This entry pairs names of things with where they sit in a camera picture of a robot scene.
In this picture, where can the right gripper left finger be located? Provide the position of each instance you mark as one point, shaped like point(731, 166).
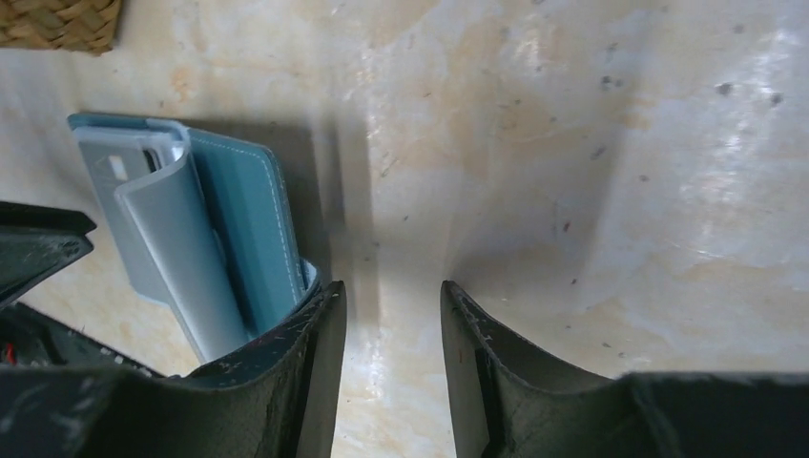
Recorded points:
point(274, 397)

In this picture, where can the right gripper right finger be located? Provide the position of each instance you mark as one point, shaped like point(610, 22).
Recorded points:
point(510, 398)

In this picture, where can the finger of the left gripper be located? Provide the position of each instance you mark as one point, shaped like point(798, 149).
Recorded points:
point(37, 242)

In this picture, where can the blue card holder wallet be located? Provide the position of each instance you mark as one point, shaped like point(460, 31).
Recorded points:
point(209, 235)

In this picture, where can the dark grey card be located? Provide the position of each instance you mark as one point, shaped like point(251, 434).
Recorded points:
point(124, 165)

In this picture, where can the woven brown divided tray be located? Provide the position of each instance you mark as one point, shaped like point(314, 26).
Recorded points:
point(87, 26)

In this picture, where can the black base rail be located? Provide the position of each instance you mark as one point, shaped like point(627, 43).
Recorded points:
point(30, 338)

